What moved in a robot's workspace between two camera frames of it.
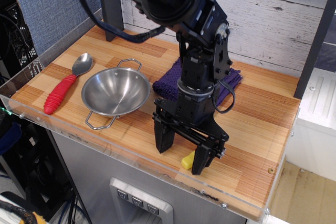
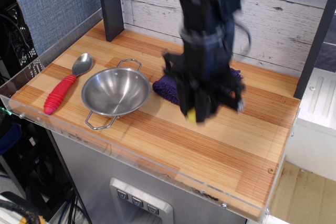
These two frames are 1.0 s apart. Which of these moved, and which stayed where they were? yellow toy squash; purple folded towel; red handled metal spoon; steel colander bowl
Moved: yellow toy squash
Stayed: purple folded towel; steel colander bowl; red handled metal spoon
